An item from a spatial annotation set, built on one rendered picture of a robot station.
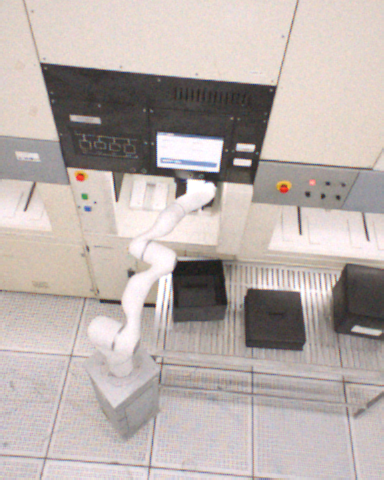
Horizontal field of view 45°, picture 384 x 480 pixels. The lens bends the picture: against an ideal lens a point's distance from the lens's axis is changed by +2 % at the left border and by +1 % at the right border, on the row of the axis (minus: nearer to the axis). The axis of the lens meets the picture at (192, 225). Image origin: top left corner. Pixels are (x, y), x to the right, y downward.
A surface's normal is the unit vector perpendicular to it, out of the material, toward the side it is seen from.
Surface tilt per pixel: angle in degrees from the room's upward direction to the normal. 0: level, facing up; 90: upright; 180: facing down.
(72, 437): 0
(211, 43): 91
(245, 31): 89
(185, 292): 0
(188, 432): 0
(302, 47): 90
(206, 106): 90
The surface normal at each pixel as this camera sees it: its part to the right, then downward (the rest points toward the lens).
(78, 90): -0.07, 0.80
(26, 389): 0.05, -0.59
